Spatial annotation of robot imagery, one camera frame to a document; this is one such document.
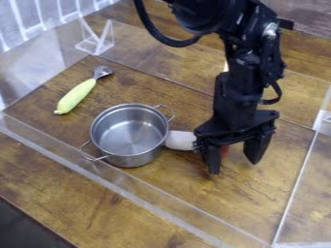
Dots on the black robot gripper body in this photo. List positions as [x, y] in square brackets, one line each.
[235, 116]

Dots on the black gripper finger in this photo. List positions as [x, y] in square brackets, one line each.
[255, 145]
[213, 158]

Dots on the red and white plush mushroom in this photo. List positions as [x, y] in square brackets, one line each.
[181, 140]

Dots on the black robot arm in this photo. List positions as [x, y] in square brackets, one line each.
[247, 26]

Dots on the silver metal pot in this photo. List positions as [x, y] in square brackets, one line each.
[129, 133]

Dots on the black strip on table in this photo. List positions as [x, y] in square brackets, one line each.
[286, 24]

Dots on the yellow handled metal tool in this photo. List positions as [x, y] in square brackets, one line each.
[79, 92]

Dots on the clear acrylic triangle bracket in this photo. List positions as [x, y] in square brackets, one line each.
[94, 44]

